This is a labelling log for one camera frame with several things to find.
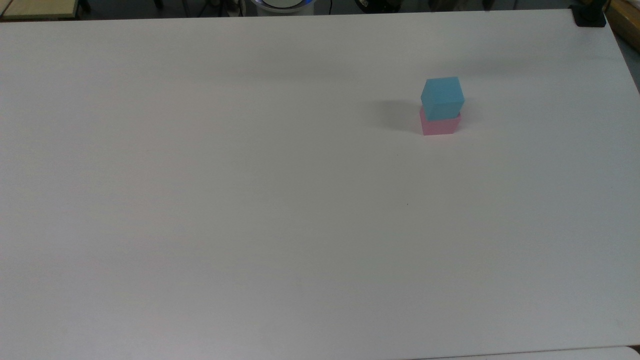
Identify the blue cube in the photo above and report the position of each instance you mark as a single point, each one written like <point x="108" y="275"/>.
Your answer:
<point x="442" y="97"/>

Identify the wooden table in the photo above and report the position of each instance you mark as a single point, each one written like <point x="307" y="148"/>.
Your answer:
<point x="40" y="7"/>

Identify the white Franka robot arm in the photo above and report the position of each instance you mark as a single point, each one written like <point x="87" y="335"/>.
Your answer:
<point x="282" y="6"/>

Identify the pink cube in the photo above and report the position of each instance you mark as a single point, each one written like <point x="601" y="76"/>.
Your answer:
<point x="440" y="127"/>

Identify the wooden board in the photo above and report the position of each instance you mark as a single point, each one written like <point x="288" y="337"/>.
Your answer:
<point x="630" y="25"/>

